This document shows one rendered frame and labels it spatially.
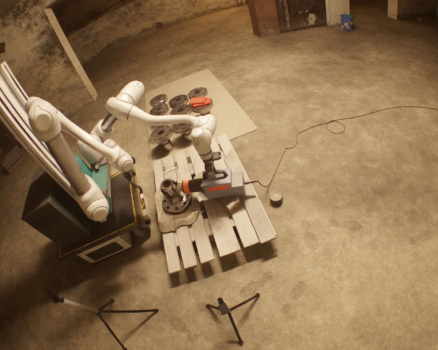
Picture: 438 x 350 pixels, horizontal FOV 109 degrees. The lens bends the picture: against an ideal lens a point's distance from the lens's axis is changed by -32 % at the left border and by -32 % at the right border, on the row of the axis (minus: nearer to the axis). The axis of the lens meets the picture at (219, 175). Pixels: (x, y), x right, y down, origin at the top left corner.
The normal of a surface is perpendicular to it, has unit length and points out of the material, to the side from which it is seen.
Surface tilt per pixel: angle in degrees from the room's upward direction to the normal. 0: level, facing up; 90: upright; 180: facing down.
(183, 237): 0
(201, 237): 0
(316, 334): 0
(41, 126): 81
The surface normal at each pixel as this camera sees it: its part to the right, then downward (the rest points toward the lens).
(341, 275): -0.24, -0.63
